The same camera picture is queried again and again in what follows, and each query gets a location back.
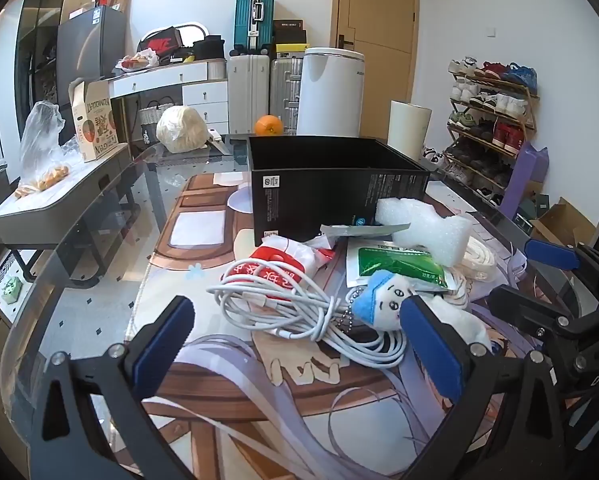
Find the black cardboard box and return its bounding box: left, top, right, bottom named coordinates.
left=246, top=135, right=433, bottom=247

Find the wooden door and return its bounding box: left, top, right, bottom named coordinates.
left=331, top=0, right=421, bottom=106

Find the grey side table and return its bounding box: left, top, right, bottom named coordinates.
left=0, top=142, right=135, bottom=281

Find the teal suitcase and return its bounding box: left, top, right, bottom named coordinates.
left=233, top=0, right=275, bottom=56

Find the plastic bag of bread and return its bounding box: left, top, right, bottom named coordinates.
left=14, top=101, right=72, bottom=198

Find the white printed packet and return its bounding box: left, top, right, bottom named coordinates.
left=344, top=239, right=380, bottom=289

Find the white suitcase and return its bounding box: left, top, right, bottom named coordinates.
left=228, top=54, right=271, bottom=135

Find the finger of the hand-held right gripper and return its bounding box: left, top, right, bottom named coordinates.
left=487, top=285, right=581, bottom=344
left=523, top=238, right=599, bottom=307

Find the silver foil packet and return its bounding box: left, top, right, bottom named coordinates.
left=321, top=222, right=413, bottom=239

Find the orange fruit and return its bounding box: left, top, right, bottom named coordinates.
left=254, top=115, right=283, bottom=137

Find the yellow and black box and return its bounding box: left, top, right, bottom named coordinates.
left=275, top=42, right=310, bottom=60

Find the white fabric strap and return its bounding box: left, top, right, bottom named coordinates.
left=444, top=235, right=500, bottom=306

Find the red and white pouch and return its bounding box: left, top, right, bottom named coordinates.
left=222, top=237, right=337, bottom=333

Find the printed table mat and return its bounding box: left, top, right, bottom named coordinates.
left=124, top=172, right=580, bottom=480

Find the white round bin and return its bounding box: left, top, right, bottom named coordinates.
left=296, top=47, right=366, bottom=137

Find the plastic bag of food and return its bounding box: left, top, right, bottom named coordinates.
left=115, top=49, right=159, bottom=72

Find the white cable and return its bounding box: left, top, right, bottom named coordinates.
left=206, top=258, right=407, bottom=368

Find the black bag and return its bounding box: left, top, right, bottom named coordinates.
left=193, top=35, right=226, bottom=60

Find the woven basket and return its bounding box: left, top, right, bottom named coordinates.
left=139, top=101, right=175, bottom=126

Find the dark green small box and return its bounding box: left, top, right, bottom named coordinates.
left=517, top=195, right=550, bottom=231

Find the white paper roll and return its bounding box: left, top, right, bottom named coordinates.
left=388, top=101, right=433, bottom=161

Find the white dresser with drawers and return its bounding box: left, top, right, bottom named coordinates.
left=106, top=57, right=230, bottom=136

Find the blue plush keychain toy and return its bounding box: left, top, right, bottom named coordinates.
left=352, top=269, right=493, bottom=356

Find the green packet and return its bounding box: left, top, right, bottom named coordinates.
left=357, top=246, right=450, bottom=291

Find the white foam piece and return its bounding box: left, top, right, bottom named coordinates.
left=375, top=197, right=473, bottom=267

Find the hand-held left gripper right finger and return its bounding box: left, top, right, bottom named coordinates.
left=399, top=294, right=573, bottom=480

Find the shoe rack with shoes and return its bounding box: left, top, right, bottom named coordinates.
left=444, top=57, right=540, bottom=201

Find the printed fruit carton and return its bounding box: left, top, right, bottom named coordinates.
left=69, top=79, right=120, bottom=163

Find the open brown cardboard box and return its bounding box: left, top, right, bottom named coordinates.
left=529, top=197, right=597, bottom=248

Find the black flat box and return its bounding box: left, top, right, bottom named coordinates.
left=273, top=20, right=305, bottom=43

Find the bagged napa cabbage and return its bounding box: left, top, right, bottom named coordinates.
left=156, top=105, right=210, bottom=154

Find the white round disc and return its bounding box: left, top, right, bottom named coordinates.
left=228, top=187, right=254, bottom=213

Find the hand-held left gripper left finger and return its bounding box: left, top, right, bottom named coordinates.
left=29, top=295, right=197, bottom=480

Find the dark grey refrigerator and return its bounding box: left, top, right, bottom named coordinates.
left=56, top=6, right=127, bottom=111

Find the dark glass cabinet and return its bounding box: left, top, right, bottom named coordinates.
left=16, top=0, right=100, bottom=111

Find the purple rolled mat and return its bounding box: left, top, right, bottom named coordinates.
left=502, top=142, right=550, bottom=226

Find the red and black shoe box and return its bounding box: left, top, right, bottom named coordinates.
left=138, top=27, right=182, bottom=56

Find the silver suitcase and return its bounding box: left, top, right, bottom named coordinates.
left=270, top=57, right=305, bottom=133

